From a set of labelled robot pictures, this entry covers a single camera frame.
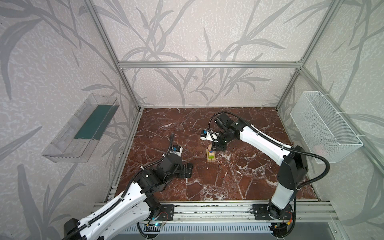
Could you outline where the wood block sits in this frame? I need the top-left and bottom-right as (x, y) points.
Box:
(207, 150), (216, 163)

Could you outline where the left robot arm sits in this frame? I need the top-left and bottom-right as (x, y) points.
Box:
(64, 153), (194, 240)

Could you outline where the pink object in basket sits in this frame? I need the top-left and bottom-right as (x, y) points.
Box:
(313, 145), (328, 157)

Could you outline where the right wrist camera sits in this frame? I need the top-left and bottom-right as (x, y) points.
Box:
(200, 129), (219, 142)

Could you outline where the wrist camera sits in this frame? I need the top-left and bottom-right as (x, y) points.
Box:
(170, 145), (183, 157)
(200, 129), (219, 142)

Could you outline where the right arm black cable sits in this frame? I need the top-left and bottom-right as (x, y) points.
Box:
(207, 111), (331, 235)

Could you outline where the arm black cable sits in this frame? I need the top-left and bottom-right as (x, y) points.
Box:
(61, 133), (175, 240)
(207, 111), (331, 235)

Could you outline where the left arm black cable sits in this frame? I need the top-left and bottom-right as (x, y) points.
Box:
(61, 133), (175, 240)

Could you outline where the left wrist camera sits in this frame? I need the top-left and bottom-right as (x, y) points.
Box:
(170, 145), (183, 157)

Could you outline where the clear plastic wall bin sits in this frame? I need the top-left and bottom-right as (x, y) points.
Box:
(42, 94), (120, 163)

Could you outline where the white wire basket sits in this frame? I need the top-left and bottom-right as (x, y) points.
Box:
(290, 91), (364, 163)

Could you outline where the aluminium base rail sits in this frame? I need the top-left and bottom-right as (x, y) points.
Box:
(92, 200), (341, 224)

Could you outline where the aluminium cage frame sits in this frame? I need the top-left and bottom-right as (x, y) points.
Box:
(79, 1), (384, 176)

